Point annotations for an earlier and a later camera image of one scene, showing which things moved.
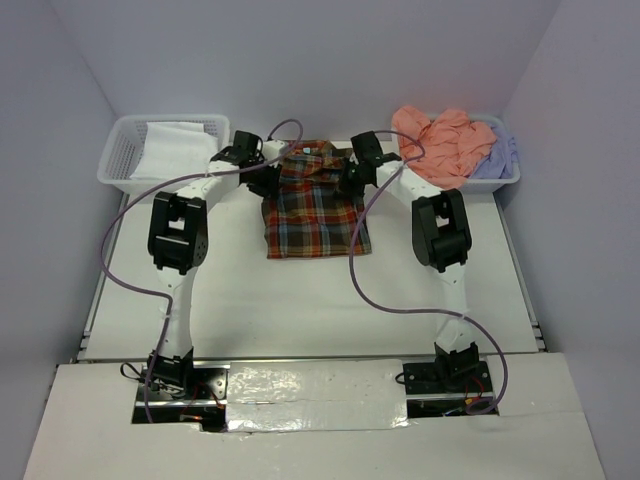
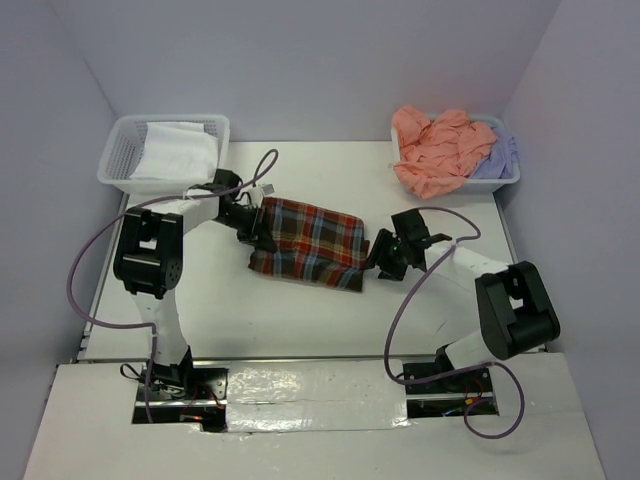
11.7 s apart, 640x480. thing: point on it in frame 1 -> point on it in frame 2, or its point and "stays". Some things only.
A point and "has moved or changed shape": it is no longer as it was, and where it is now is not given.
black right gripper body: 351,181 -> 393,260
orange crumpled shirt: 445,149 stays
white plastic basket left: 157,154 stays
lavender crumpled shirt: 501,161 stays
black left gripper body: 262,180 -> 242,220
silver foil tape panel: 317,395 stays
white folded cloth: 176,150 stays
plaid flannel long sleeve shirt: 307,217 has moved or changed shape
